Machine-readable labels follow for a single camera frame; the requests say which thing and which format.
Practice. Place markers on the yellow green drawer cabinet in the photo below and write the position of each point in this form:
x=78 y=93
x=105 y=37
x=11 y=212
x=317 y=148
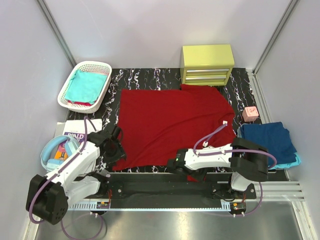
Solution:
x=206 y=65

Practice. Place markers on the teal folded t shirt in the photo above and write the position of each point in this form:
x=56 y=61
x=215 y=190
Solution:
x=85 y=86

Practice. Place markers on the white plastic laundry basket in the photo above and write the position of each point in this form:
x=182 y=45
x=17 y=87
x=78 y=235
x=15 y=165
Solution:
x=87 y=66

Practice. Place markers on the aluminium frame post right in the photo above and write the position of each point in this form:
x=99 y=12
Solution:
x=289 y=10

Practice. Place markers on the pink folded shirt in basket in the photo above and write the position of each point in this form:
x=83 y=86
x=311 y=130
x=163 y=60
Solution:
x=80 y=103

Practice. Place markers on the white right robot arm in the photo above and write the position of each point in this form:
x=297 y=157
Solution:
x=247 y=160

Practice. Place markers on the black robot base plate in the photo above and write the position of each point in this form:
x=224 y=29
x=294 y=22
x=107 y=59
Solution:
x=169 y=191

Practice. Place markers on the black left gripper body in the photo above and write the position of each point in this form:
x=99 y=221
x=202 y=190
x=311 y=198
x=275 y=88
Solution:
x=116 y=152

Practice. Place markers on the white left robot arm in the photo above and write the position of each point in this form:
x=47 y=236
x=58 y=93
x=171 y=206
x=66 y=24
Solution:
x=50 y=196

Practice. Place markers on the light blue shirt under pile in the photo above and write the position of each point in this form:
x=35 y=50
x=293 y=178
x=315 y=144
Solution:
x=292 y=163

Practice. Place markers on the pink cube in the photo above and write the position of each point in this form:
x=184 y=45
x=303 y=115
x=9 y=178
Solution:
x=250 y=114

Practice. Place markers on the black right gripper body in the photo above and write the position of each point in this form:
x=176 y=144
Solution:
x=198 y=175

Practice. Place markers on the aluminium frame post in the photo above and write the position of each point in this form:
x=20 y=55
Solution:
x=289 y=10
x=45 y=10

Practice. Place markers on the red t shirt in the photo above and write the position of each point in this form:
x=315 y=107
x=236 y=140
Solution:
x=157 y=123

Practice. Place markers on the aluminium frame post left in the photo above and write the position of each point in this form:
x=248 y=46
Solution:
x=45 y=10

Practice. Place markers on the colourful Roald Dahl book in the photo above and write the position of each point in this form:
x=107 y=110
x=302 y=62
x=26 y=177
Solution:
x=67 y=144

